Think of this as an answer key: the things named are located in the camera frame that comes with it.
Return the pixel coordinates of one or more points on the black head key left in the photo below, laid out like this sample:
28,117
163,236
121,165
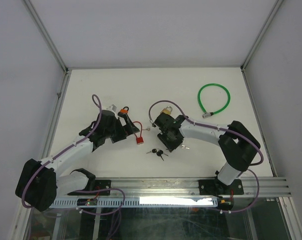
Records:
152,151

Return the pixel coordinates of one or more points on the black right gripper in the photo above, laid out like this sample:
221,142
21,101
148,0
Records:
170,146

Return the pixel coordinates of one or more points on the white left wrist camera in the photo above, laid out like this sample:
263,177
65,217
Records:
110,108

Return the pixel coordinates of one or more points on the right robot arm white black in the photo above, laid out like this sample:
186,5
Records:
237,144

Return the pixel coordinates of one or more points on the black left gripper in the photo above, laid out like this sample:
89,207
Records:
125,130

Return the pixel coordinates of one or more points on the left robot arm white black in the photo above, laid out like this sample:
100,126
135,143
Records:
41,181

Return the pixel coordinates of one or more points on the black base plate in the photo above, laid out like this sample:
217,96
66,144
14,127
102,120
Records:
98,184
216,188

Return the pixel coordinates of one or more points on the orange black padlock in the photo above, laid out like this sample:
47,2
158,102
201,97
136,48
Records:
123,111

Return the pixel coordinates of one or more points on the white perforated cable duct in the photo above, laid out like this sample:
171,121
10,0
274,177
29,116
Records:
138,202

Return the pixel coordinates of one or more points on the red cable padlock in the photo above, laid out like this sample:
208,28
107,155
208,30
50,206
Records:
139,138

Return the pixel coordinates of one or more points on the black head key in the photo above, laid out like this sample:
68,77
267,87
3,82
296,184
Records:
152,151
160,154

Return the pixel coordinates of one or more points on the brass padlock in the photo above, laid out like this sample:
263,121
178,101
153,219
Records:
168,110

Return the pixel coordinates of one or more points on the black head key right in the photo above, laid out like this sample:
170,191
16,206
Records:
160,154

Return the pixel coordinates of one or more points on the green cable lock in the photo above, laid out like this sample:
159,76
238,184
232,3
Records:
213,98

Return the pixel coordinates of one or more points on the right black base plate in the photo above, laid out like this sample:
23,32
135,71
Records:
216,188

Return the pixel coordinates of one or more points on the aluminium mounting rail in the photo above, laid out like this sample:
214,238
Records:
187,187

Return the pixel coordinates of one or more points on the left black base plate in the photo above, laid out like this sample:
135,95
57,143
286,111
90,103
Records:
98,184

